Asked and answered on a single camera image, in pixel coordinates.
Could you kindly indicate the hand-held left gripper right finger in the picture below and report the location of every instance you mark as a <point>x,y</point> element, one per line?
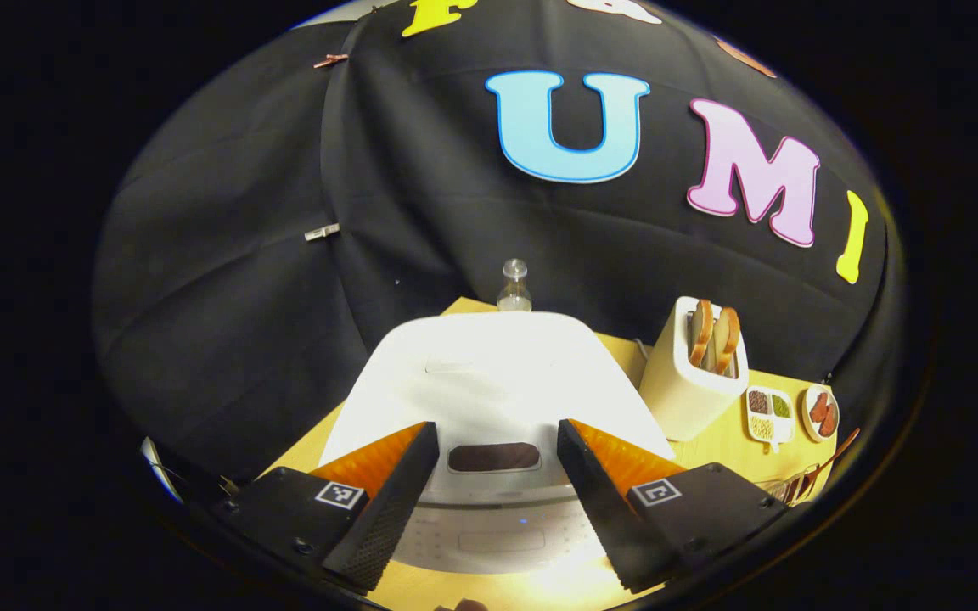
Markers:
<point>599,509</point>

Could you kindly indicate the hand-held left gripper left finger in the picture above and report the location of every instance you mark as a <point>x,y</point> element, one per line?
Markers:
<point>391,509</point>

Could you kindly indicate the white rice cooker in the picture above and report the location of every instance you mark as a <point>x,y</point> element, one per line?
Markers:
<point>497,373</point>

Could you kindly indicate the brown wooden spoon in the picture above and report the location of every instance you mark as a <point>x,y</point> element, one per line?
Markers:
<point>837,454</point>

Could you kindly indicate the white toaster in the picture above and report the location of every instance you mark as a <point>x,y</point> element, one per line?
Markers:
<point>684,399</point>

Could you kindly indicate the white divided bean dish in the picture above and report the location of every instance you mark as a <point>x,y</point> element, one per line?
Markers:
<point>769,420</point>

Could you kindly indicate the toasted bread slice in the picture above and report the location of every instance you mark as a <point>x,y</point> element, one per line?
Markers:
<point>700,331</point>
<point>727,339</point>

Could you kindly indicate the small white round plate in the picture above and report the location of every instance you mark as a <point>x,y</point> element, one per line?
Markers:
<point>810,428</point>

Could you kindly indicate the clear glass bottle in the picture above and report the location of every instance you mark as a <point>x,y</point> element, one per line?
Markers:
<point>514,293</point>

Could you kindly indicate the red meat piece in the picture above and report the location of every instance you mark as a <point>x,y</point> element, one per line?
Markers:
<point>818,407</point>
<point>829,420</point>

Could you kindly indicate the silver cloth clip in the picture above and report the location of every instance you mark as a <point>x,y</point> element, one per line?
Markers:
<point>322,232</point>

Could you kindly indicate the black backdrop cloth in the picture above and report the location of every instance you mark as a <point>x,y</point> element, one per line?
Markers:
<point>243,255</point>

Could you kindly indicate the pink cloth clip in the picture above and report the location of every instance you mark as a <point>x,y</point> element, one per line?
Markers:
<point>330,60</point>

